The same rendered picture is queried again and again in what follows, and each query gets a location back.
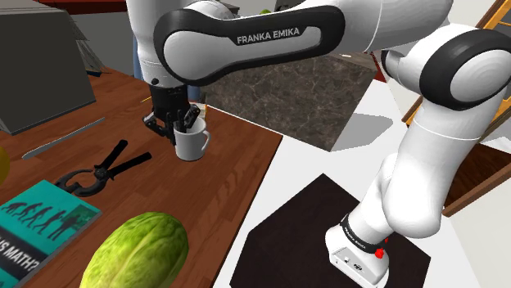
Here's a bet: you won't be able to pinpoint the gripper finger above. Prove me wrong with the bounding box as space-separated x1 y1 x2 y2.
142 111 178 146
177 104 201 133

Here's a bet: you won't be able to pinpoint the yellow round fruit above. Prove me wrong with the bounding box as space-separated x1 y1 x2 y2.
0 146 11 187

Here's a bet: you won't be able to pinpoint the grey knife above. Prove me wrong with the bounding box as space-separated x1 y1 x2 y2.
21 116 106 161

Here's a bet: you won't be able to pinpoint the brown wooden table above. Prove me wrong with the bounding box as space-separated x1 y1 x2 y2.
0 66 284 288

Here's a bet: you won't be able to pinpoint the dark robot stand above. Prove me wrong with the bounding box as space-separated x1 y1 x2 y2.
229 173 432 288

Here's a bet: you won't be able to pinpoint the black pliers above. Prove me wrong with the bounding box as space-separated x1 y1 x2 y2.
54 138 153 198

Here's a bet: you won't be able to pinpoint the dark marble counter block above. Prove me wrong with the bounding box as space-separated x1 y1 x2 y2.
201 53 378 153

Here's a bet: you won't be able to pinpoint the grey box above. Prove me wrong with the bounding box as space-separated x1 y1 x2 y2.
0 0 97 136

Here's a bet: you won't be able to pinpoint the green cabbage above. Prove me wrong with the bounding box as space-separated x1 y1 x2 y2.
78 211 190 288

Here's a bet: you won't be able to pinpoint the teal book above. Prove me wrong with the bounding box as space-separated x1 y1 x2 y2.
0 179 103 288

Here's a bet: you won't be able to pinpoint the white mug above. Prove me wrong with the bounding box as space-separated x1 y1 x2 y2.
174 116 212 162

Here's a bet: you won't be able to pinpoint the brown wooden frame furniture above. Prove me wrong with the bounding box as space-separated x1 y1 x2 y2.
400 0 511 218

